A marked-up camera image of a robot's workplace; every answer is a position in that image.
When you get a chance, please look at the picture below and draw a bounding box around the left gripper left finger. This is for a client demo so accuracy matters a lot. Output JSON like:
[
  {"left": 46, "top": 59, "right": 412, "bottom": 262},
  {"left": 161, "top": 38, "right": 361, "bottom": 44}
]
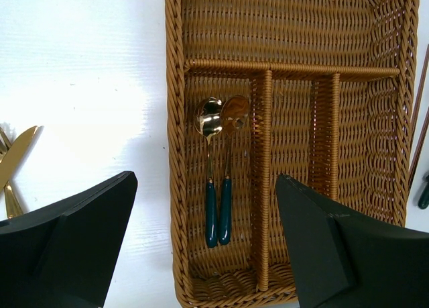
[{"left": 1, "top": 171, "right": 137, "bottom": 307}]

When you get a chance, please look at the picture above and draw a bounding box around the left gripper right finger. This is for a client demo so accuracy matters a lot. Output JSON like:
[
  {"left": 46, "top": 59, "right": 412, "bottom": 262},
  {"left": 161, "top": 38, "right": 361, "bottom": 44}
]
[{"left": 275, "top": 174, "right": 428, "bottom": 307}]

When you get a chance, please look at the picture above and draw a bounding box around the gold spoon green handle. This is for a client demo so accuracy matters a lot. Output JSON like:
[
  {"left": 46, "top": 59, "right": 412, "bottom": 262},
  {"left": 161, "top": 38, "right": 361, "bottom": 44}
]
[
  {"left": 218, "top": 95, "right": 249, "bottom": 245},
  {"left": 194, "top": 97, "right": 223, "bottom": 248}
]

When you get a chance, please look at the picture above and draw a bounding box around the gold fork left pile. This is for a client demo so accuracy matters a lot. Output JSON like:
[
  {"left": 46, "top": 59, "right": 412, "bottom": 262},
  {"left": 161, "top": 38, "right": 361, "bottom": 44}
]
[{"left": 1, "top": 129, "right": 23, "bottom": 219}]

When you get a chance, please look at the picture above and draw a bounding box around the gold knife left pile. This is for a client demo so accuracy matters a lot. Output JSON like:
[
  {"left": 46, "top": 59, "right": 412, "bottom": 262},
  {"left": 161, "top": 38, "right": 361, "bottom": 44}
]
[{"left": 1, "top": 125, "right": 42, "bottom": 189}]

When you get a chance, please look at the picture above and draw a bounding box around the right copper chopstick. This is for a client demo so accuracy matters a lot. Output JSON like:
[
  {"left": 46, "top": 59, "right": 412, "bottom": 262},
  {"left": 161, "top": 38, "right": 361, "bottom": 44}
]
[{"left": 411, "top": 112, "right": 429, "bottom": 175}]

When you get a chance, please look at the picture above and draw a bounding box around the copper chopstick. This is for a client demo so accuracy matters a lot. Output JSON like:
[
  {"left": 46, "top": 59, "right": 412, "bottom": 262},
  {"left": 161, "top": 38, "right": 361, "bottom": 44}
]
[
  {"left": 411, "top": 112, "right": 429, "bottom": 175},
  {"left": 408, "top": 46, "right": 428, "bottom": 189}
]

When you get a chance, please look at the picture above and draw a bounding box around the brown wicker cutlery tray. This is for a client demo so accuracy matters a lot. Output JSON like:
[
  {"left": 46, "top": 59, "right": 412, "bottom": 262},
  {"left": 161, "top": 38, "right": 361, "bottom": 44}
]
[{"left": 165, "top": 0, "right": 419, "bottom": 307}]

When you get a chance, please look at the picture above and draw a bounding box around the left copper chopstick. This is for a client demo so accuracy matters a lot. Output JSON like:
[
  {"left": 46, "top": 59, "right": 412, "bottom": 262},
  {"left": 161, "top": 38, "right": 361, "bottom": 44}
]
[{"left": 408, "top": 46, "right": 428, "bottom": 189}]

